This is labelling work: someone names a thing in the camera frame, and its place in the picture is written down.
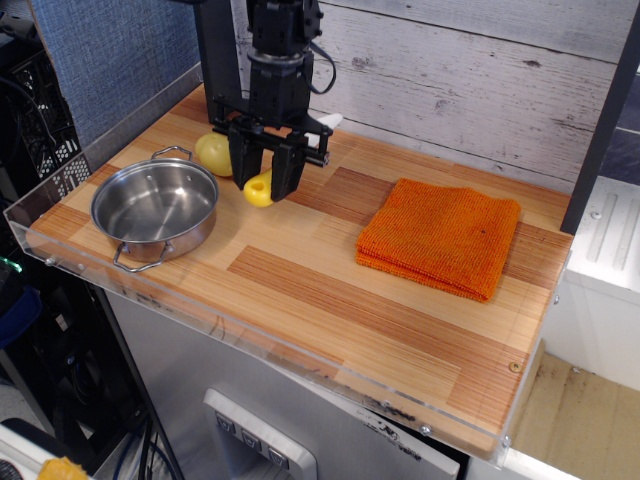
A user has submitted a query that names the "yellow object bottom left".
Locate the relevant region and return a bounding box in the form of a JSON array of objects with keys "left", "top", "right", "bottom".
[{"left": 37, "top": 457, "right": 89, "bottom": 480}]

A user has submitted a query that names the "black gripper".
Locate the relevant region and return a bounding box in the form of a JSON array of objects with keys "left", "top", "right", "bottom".
[{"left": 211, "top": 52, "right": 333, "bottom": 202}]

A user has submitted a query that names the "black plastic crate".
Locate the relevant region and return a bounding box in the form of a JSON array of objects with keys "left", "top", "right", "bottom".
[{"left": 2, "top": 51, "right": 81, "bottom": 178}]

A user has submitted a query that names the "white aluminium side unit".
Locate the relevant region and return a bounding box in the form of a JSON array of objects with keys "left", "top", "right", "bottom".
[{"left": 541, "top": 177, "right": 639, "bottom": 390}]

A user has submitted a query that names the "stainless steel pot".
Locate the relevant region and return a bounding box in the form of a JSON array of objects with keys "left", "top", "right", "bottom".
[{"left": 90, "top": 146, "right": 219, "bottom": 273}]

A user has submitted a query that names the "dark right frame post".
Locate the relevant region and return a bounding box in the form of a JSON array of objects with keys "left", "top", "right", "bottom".
[{"left": 560, "top": 6, "right": 639, "bottom": 235}]

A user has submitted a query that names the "dark left frame post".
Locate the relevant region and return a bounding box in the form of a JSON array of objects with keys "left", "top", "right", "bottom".
[{"left": 194, "top": 0, "right": 251, "bottom": 125}]

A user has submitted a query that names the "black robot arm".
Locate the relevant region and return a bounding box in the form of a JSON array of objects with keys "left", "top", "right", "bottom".
[{"left": 191, "top": 1, "right": 341, "bottom": 203}]

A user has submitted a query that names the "yellow handled white toy knife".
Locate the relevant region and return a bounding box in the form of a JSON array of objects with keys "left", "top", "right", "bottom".
[{"left": 242, "top": 113, "right": 343, "bottom": 208}]

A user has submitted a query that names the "silver toy fridge cabinet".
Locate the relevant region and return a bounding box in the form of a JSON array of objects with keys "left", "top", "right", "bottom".
[{"left": 102, "top": 291, "right": 469, "bottom": 479}]

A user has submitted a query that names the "yellow toy potato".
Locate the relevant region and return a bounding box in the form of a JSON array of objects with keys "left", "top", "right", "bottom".
[{"left": 195, "top": 132, "right": 233, "bottom": 177}]

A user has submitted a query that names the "dark frame post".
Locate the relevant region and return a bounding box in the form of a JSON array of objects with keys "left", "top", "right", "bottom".
[
  {"left": 560, "top": 6, "right": 639, "bottom": 235},
  {"left": 194, "top": 0, "right": 251, "bottom": 125}
]

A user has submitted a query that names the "folded orange cloth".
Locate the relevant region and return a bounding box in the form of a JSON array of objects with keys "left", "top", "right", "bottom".
[{"left": 355, "top": 178, "right": 521, "bottom": 303}]

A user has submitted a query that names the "clear acrylic table guard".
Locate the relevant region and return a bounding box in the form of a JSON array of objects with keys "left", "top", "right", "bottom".
[{"left": 9, "top": 89, "right": 571, "bottom": 479}]

